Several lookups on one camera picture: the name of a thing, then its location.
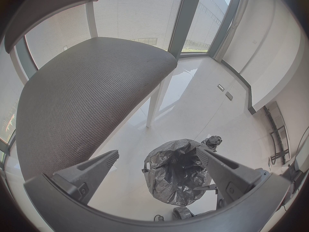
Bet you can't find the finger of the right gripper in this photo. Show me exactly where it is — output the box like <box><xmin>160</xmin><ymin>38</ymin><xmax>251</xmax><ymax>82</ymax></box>
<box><xmin>193</xmin><ymin>184</ymin><xmax>218</xmax><ymax>191</ymax></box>

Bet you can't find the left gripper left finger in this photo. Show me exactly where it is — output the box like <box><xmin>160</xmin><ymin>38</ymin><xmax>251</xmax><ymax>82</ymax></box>
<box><xmin>52</xmin><ymin>150</ymin><xmax>120</xmax><ymax>205</ymax></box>

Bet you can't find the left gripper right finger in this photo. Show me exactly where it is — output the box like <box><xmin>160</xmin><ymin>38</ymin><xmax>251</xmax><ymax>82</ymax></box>
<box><xmin>196</xmin><ymin>146</ymin><xmax>271</xmax><ymax>206</ymax></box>

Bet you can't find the black plastic bag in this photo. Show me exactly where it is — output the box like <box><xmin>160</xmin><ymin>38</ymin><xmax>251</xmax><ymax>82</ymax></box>
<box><xmin>142</xmin><ymin>139</ymin><xmax>213</xmax><ymax>206</ymax></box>

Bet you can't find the crumpled black plastic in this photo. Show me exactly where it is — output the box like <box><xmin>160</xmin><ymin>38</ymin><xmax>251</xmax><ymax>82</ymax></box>
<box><xmin>201</xmin><ymin>135</ymin><xmax>222</xmax><ymax>153</ymax></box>

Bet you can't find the brown padded white-framed chair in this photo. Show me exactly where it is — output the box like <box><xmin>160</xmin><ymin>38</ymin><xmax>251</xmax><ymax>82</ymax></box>
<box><xmin>4</xmin><ymin>0</ymin><xmax>178</xmax><ymax>181</ymax></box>

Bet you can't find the window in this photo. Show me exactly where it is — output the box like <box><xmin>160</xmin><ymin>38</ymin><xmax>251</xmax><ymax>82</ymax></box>
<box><xmin>0</xmin><ymin>0</ymin><xmax>236</xmax><ymax>164</ymax></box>

